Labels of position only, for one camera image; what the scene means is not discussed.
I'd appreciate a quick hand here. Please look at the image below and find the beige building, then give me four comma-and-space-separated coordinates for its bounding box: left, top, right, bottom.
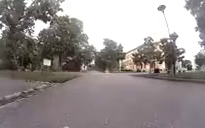
121, 41, 168, 73

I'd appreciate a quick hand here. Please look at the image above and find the grey asphalt road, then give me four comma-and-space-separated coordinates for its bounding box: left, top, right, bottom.
0, 70, 205, 128

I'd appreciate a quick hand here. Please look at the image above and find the white sign board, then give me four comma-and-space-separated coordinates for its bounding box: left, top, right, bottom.
42, 58, 52, 67

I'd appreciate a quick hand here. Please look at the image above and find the grass stretch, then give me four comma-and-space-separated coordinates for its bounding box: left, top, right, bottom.
0, 70, 85, 84
146, 70, 205, 81

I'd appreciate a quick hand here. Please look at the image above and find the group of trees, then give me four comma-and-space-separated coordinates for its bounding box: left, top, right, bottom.
132, 32, 186, 76

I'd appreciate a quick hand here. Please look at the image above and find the stone kerb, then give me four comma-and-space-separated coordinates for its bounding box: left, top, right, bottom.
133, 73, 205, 84
0, 81, 62, 113

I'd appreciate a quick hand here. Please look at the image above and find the street lamp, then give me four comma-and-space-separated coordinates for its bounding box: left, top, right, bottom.
156, 4, 178, 76

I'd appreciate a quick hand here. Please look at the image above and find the grey side pavement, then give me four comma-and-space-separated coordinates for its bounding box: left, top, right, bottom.
0, 78, 44, 102

